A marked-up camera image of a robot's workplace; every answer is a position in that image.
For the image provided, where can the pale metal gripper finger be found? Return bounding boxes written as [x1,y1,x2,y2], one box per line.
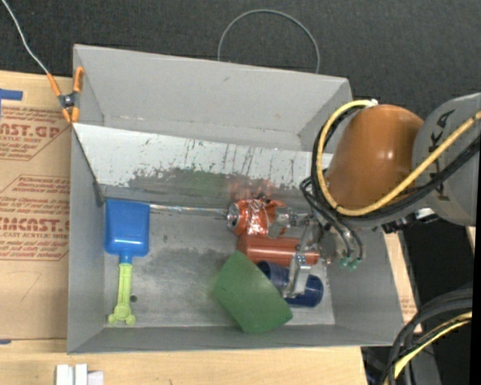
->
[268,207,307,240]
[282,252,314,300]

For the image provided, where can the dark blue cylinder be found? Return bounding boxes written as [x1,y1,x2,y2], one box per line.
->
[254,260,327,309]

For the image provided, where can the red-brown flat block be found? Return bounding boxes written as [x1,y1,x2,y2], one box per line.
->
[235,233,322,270]

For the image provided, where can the crushed orange drink can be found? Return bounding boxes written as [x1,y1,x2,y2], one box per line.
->
[226,196,288,241]

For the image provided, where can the green plastic bowl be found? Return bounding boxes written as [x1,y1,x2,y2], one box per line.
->
[209,249,298,338]

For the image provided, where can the grey metal bin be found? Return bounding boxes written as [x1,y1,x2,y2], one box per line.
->
[57,43,420,372]

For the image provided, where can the brown cardboard board red print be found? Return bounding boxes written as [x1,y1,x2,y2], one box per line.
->
[0,69,83,350]

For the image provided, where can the black cylinder on white bracket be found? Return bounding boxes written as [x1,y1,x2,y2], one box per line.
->
[380,206,437,238]

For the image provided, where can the blue toy shovel green handle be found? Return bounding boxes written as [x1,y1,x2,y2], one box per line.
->
[98,199,153,328]

